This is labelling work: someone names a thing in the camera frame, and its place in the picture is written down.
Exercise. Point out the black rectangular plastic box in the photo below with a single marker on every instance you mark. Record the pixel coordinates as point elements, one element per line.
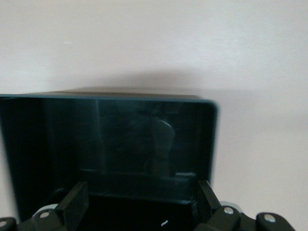
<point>72,144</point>

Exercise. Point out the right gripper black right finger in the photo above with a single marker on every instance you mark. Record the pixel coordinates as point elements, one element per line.
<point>210,207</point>

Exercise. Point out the table cover sheet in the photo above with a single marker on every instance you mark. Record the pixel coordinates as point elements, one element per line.
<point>154,36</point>

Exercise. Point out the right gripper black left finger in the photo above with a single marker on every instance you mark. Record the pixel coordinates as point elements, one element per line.
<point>72,204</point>

